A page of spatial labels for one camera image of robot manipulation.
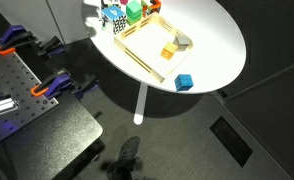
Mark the orange block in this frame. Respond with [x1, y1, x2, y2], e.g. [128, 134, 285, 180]
[160, 42, 179, 61]

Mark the blue number block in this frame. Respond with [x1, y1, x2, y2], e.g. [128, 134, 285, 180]
[173, 73, 195, 92]

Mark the grey block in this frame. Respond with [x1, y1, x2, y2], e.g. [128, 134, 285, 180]
[172, 34, 192, 52]

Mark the green block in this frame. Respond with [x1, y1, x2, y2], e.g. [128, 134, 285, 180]
[125, 0, 143, 26]

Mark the white table base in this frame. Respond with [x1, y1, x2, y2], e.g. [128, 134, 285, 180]
[133, 82, 149, 126]

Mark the light wooden tray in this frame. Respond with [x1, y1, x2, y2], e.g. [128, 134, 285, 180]
[113, 12, 195, 84]

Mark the black shoe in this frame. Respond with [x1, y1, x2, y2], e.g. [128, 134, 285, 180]
[106, 135, 142, 180]

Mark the blue-topped black-white patterned cube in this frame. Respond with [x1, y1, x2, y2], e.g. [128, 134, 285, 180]
[101, 4, 128, 35]

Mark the orange and white cube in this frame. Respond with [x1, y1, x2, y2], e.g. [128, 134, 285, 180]
[140, 0, 163, 17]

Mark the black cart top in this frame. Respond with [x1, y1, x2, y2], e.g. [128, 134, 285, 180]
[0, 11, 105, 180]

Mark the white black-patterned cube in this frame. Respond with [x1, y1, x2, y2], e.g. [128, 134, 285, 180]
[100, 0, 121, 10]

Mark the dark floor vent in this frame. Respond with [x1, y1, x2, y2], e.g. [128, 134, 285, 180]
[209, 115, 254, 168]

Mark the black perforated breadboard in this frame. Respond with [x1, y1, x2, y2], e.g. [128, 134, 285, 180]
[0, 39, 60, 151]

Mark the aluminium extrusion bar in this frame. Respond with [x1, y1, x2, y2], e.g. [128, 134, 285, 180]
[0, 96, 20, 118]

